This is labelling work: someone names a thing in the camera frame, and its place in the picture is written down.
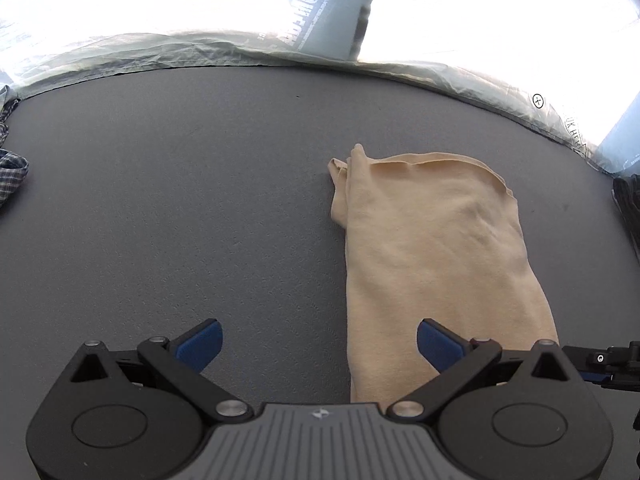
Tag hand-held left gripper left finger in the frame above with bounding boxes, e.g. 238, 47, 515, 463
65, 317, 255, 420

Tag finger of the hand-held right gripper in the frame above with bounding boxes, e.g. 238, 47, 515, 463
562, 341, 640, 392

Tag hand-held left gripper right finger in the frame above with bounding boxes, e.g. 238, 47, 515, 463
386, 317, 578, 421

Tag beige garment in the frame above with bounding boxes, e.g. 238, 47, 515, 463
327, 143, 560, 404

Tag black pants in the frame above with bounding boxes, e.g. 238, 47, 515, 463
612, 174, 640, 262

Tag blue plaid shirt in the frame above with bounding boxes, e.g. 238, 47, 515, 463
0, 97, 30, 211

